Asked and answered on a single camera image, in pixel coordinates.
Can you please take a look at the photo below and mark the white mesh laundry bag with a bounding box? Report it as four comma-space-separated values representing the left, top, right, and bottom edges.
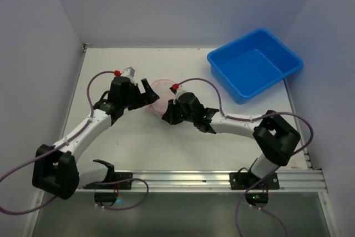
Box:
147, 79, 174, 116

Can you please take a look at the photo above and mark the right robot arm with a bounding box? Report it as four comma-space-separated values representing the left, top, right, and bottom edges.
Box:
162, 92, 300, 179

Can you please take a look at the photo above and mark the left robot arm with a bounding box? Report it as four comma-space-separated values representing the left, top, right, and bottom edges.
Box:
32, 77, 159, 200

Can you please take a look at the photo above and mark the blue plastic bin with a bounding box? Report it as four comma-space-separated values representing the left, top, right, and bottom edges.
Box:
207, 29, 303, 104

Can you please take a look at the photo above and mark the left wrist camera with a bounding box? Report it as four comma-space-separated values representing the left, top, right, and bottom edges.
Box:
114, 67, 137, 84

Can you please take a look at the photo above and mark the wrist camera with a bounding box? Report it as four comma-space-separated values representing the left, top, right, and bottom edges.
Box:
114, 67, 137, 84
169, 83, 187, 101

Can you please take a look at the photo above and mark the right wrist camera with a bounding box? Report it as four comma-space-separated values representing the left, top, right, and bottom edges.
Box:
169, 83, 187, 101

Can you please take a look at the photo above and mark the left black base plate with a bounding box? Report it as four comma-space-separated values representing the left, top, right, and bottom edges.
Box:
83, 172, 133, 190

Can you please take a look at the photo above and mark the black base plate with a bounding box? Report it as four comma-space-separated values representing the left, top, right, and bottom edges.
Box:
229, 168, 280, 191
83, 172, 133, 190

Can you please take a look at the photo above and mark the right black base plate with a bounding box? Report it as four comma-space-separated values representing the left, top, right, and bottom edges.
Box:
229, 168, 280, 191

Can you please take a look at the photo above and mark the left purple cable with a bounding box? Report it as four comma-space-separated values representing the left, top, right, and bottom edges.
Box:
0, 69, 149, 215

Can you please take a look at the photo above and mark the purple cable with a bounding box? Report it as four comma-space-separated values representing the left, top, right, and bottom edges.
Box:
171, 78, 314, 237
0, 69, 149, 215

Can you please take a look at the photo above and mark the aluminium mounting rail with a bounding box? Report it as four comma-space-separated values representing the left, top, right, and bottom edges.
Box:
74, 168, 329, 193

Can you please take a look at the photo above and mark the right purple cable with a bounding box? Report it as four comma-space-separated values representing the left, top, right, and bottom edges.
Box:
171, 78, 314, 237

